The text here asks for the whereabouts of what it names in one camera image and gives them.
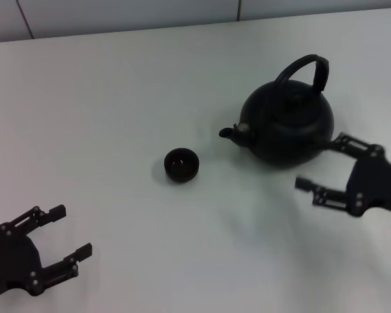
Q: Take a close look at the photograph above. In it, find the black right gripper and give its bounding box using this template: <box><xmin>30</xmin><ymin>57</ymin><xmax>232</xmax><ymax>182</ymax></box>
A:
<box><xmin>295</xmin><ymin>132</ymin><xmax>391</xmax><ymax>218</ymax></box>

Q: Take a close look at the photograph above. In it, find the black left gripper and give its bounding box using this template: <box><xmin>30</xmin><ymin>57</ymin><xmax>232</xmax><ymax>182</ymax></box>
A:
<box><xmin>0</xmin><ymin>204</ymin><xmax>93</xmax><ymax>299</ymax></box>

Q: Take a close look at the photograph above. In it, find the black round teapot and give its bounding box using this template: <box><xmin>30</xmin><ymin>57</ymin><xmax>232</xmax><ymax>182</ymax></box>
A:
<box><xmin>218</xmin><ymin>54</ymin><xmax>335</xmax><ymax>170</ymax></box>

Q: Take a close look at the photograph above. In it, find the small black teacup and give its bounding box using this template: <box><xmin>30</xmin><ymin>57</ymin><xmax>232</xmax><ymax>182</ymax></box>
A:
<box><xmin>164</xmin><ymin>147</ymin><xmax>201</xmax><ymax>183</ymax></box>

